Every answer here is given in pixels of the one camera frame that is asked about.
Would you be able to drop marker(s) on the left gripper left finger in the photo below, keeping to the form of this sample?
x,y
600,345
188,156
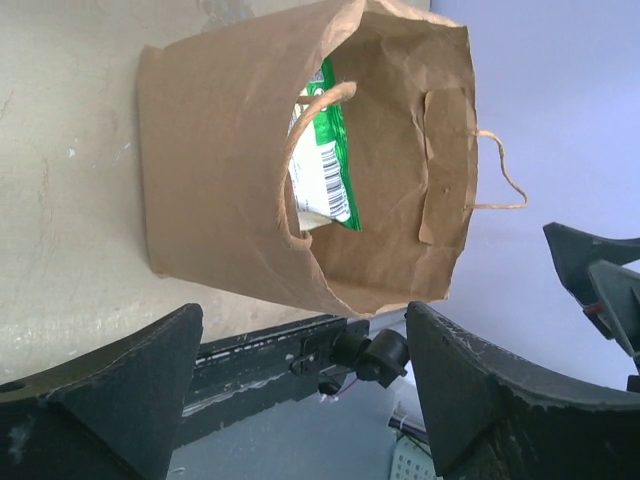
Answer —
x,y
112,413

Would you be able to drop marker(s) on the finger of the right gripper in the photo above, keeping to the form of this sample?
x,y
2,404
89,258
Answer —
x,y
573,251
617,292

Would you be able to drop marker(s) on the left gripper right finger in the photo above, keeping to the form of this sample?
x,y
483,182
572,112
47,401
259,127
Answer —
x,y
500,400

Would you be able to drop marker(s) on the green white snack packet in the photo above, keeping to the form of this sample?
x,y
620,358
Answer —
x,y
320,176

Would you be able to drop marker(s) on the brown paper bag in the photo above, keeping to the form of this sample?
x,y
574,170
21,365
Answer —
x,y
221,112

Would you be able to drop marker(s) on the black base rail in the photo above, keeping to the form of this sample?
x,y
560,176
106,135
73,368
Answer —
x,y
240,376

